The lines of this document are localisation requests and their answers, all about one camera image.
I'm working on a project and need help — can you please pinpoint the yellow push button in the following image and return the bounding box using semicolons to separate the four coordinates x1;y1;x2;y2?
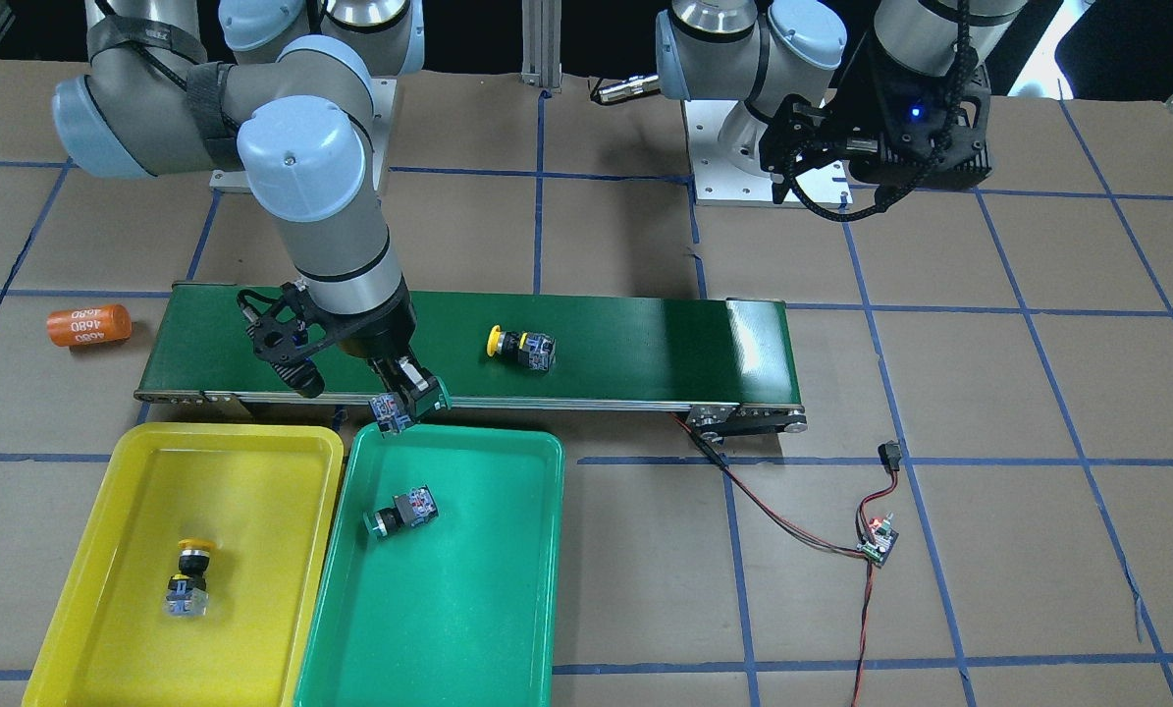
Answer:
486;325;558;372

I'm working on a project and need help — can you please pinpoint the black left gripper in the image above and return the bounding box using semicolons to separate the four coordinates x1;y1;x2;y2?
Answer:
836;39;994;190

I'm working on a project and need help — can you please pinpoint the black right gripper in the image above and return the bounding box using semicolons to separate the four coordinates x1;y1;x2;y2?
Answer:
338;295;449;413

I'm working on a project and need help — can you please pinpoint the orange cylinder labelled 4680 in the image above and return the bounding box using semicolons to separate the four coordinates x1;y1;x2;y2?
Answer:
46;302;133;348

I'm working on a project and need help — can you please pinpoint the green plastic tray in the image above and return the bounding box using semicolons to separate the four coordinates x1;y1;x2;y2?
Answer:
294;424;564;706

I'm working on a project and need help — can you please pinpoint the push button contact block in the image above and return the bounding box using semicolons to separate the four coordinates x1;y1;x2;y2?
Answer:
369;378;453;437

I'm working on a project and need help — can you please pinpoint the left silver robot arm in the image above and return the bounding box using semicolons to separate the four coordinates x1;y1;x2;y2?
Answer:
591;1;1023;211

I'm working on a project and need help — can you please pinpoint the yellow plastic tray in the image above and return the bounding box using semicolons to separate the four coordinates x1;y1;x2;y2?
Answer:
23;422;344;706

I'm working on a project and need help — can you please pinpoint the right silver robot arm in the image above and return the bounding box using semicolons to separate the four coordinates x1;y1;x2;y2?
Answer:
52;1;449;420

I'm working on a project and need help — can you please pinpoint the black wrist camera mount, left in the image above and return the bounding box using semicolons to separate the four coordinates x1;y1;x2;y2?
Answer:
758;93;880;205

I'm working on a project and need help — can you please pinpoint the green push button switch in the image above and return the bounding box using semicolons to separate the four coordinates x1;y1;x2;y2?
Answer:
362;487;439;541

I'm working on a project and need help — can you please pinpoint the aluminium frame post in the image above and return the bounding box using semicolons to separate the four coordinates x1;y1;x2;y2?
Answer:
520;0;562;93

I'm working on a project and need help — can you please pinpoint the black inline rocker switch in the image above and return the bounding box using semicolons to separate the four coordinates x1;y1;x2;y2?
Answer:
879;440;903;474

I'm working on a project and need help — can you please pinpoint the black wrist camera mount, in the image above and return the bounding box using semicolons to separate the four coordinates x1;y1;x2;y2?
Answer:
237;281;340;399
758;93;880;205

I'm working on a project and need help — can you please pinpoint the yellow push button switch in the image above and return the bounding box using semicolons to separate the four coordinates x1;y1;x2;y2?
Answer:
163;538;217;618

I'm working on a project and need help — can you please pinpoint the black wrist camera mount, right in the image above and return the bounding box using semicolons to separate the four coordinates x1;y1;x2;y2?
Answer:
237;281;340;399

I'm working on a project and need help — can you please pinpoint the green conveyor belt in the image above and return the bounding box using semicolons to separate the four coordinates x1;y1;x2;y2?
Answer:
135;283;807;440

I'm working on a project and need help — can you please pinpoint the motor speed controller board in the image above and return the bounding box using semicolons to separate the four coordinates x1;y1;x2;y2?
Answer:
857;514;897;567

